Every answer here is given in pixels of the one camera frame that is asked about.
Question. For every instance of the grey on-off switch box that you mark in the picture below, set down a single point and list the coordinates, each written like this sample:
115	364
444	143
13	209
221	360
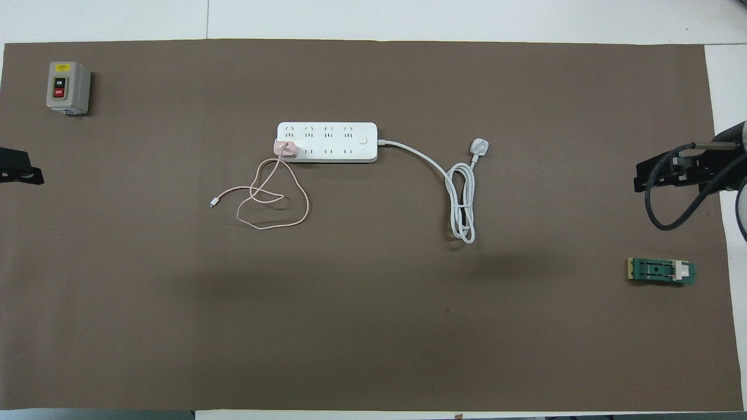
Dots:
67	87

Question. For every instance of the pink charger adapter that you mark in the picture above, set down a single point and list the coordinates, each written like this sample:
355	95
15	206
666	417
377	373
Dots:
287	149

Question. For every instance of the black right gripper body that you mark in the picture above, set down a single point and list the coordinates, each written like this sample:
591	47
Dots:
694	175

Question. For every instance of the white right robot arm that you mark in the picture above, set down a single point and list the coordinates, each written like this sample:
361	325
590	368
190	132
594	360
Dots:
738	133

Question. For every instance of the green knife switch yellow base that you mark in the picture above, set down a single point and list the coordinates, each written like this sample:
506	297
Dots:
656	270

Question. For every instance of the brown table mat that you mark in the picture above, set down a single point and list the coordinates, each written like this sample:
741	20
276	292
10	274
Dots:
373	326

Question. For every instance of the white power strip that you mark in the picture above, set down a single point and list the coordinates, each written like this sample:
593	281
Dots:
332	143

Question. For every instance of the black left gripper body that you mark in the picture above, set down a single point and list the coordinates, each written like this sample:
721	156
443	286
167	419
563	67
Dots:
11	158

